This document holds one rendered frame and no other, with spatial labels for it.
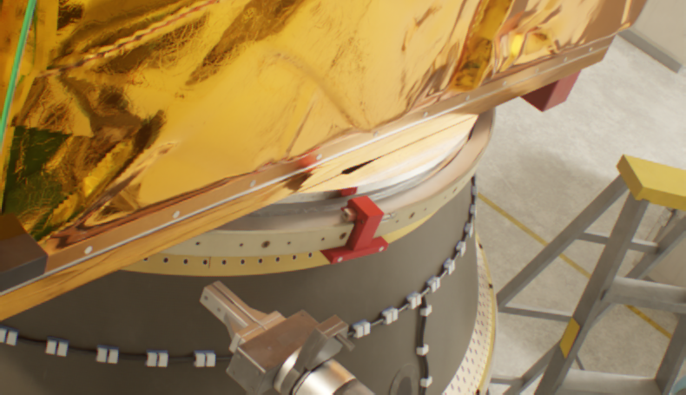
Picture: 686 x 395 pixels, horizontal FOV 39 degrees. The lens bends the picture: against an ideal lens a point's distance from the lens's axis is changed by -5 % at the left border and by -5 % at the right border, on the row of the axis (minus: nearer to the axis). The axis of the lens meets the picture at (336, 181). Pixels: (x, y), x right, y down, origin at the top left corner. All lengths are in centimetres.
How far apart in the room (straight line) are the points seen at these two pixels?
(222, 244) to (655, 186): 150
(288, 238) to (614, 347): 345
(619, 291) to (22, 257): 205
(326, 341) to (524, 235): 413
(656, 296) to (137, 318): 172
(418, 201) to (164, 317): 49
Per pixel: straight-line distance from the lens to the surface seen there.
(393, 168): 175
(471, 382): 230
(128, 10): 96
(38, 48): 92
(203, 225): 143
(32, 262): 106
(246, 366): 123
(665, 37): 862
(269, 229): 156
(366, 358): 187
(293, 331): 128
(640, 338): 508
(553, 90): 256
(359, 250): 168
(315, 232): 160
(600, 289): 281
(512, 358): 447
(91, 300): 158
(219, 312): 130
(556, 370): 291
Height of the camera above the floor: 262
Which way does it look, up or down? 32 degrees down
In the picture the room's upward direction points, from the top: 23 degrees clockwise
